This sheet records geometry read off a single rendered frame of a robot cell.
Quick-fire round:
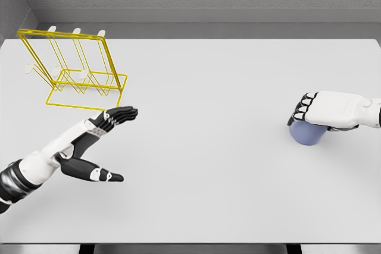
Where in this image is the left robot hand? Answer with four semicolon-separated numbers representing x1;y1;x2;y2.
38;105;139;183

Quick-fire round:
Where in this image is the blue cup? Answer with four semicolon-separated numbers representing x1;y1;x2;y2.
289;120;327;147

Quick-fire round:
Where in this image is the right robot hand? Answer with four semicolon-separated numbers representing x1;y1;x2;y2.
286;90;372;132

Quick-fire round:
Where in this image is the yellow wire cup holder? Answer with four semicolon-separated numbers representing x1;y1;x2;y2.
17;26;129;112

